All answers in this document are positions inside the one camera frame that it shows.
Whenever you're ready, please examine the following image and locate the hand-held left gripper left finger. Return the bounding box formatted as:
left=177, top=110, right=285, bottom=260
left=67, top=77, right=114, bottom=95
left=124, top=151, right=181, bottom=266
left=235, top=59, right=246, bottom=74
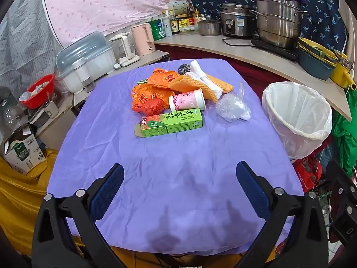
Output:
left=33, top=163, right=125, bottom=268

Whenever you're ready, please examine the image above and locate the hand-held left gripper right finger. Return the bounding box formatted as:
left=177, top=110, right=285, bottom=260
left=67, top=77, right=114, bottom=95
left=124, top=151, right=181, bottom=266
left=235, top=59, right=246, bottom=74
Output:
left=236, top=161, right=329, bottom=268

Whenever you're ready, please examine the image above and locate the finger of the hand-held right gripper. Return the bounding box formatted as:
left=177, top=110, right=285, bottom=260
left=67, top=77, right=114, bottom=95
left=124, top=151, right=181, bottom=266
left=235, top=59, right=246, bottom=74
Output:
left=326, top=160, right=357, bottom=222

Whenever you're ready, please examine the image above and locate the bin with white liner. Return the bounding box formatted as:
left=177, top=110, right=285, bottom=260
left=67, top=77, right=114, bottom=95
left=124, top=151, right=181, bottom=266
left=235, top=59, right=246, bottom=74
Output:
left=262, top=81, right=333, bottom=161

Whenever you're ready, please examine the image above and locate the clear plastic bag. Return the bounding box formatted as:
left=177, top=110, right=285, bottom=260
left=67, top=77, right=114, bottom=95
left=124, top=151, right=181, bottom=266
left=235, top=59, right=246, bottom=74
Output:
left=215, top=82, right=251, bottom=122

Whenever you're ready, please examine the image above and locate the green drink carton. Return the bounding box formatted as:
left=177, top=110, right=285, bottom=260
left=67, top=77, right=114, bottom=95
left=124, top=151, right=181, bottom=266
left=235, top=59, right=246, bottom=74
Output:
left=135, top=108, right=204, bottom=138

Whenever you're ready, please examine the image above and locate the red plastic bag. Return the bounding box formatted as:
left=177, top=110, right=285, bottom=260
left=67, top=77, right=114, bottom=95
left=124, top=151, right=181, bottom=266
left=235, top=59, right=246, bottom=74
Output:
left=132, top=98, right=171, bottom=117

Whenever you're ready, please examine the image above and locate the yellow mesh cloth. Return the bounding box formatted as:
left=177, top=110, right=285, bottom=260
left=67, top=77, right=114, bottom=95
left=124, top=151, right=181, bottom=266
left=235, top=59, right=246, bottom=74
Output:
left=168, top=74, right=218, bottom=103
left=205, top=73, right=234, bottom=93

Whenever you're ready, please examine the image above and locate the pink paper cup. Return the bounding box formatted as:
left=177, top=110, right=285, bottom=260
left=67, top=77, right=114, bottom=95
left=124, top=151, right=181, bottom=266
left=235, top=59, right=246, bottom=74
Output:
left=168, top=88, right=206, bottom=112

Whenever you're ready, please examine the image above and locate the red shopping bag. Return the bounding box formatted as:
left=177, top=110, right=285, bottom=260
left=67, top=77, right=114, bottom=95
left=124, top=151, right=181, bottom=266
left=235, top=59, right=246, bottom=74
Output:
left=293, top=155, right=322, bottom=193

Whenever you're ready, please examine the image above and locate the green plastic bag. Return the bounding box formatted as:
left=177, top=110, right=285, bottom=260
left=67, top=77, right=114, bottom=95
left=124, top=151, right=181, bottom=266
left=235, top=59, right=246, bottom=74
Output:
left=332, top=89, right=357, bottom=176

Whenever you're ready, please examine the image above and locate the purple tablecloth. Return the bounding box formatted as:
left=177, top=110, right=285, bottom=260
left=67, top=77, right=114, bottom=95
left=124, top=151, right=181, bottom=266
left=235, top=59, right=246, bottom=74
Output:
left=46, top=59, right=304, bottom=256

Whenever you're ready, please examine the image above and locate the yellow bag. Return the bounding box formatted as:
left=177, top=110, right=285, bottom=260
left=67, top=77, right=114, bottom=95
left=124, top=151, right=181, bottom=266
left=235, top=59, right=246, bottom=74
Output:
left=0, top=149, right=59, bottom=257

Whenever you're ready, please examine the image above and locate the cardboard box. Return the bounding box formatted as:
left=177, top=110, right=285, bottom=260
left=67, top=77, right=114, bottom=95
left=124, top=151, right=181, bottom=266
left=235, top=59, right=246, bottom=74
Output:
left=2, top=124, right=47, bottom=174

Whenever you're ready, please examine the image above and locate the white mug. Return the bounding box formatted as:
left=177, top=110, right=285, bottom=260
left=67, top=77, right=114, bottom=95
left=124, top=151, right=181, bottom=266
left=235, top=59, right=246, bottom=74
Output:
left=42, top=99, right=60, bottom=119

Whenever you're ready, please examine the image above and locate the dark red cloth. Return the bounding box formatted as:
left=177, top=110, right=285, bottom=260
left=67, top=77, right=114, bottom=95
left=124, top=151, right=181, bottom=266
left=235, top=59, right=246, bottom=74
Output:
left=155, top=43, right=293, bottom=86

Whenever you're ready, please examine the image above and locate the large blue basin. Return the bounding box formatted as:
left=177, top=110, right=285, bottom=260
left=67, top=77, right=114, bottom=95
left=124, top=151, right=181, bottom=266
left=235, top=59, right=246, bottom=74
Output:
left=297, top=49, right=336, bottom=80

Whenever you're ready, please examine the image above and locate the red plastic bowl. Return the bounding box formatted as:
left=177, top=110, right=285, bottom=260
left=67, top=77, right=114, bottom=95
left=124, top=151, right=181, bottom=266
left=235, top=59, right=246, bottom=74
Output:
left=19, top=74, right=55, bottom=109

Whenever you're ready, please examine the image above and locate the steel strainer basket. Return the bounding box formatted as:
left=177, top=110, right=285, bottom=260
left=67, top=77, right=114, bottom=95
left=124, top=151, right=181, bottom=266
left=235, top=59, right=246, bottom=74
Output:
left=332, top=49, right=355, bottom=70

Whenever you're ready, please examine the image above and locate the white dish box clear lid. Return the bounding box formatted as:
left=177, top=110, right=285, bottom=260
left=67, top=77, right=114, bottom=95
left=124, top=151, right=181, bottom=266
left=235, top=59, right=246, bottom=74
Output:
left=56, top=31, right=117, bottom=94

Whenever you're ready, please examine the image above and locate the black induction cooker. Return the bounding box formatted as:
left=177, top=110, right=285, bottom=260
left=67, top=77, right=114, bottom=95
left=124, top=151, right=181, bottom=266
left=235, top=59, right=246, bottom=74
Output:
left=250, top=38, right=299, bottom=62

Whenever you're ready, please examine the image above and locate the white electric kettle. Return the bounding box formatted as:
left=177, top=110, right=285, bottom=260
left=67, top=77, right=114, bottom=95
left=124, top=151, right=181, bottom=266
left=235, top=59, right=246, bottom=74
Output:
left=109, top=32, right=140, bottom=67

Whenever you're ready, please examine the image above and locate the pink electric kettle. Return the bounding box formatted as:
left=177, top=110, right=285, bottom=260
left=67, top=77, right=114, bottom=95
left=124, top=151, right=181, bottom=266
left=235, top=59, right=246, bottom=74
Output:
left=131, top=22, right=156, bottom=56

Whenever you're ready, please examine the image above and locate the blue patterned cloth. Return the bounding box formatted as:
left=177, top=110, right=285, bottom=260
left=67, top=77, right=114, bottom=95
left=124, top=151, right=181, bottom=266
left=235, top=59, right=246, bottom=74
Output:
left=187, top=0, right=348, bottom=51

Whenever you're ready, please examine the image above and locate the beige curtain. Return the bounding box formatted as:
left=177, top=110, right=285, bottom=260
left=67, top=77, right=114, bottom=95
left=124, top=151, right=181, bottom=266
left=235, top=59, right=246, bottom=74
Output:
left=336, top=0, right=352, bottom=59

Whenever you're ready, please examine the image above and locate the small steel pot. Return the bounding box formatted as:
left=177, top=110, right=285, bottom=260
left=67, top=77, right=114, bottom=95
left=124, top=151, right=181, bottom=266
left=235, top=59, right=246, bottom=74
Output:
left=197, top=15, right=223, bottom=37

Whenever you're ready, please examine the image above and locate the green can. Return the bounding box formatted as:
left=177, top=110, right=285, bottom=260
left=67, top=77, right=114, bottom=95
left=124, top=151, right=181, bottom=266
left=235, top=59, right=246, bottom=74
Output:
left=149, top=19, right=166, bottom=41

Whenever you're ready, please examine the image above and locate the steel rice cooker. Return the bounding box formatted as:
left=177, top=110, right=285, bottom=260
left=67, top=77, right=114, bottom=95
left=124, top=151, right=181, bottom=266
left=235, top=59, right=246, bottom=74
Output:
left=219, top=2, right=257, bottom=38

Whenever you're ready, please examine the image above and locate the large steel steamer pot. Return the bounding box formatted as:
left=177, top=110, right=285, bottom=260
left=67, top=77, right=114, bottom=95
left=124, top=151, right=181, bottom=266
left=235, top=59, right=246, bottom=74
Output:
left=249, top=0, right=311, bottom=49

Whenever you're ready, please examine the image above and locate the clear food container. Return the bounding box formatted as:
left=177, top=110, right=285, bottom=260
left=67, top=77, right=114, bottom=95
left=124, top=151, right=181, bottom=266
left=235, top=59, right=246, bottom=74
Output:
left=178, top=25, right=199, bottom=35

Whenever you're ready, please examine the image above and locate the grey patterned cloth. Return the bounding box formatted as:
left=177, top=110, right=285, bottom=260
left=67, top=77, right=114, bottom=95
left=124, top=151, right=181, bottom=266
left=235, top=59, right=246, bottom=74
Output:
left=0, top=0, right=60, bottom=90

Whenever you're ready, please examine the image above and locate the pale blue bottle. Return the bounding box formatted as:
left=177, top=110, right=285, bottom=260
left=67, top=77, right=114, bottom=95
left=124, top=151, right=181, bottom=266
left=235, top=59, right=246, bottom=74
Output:
left=162, top=13, right=173, bottom=37

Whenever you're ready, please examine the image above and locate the dark sauce bottle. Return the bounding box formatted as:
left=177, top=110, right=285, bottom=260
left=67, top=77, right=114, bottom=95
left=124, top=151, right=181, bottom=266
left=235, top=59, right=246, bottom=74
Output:
left=170, top=15, right=180, bottom=35

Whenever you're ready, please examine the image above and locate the yellow pot with handle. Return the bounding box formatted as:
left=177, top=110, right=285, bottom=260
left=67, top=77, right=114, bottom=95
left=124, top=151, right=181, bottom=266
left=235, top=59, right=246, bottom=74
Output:
left=330, top=60, right=357, bottom=90

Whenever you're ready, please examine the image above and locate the black power cable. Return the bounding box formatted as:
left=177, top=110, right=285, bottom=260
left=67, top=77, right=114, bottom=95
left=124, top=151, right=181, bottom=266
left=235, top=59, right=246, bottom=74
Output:
left=222, top=37, right=257, bottom=46

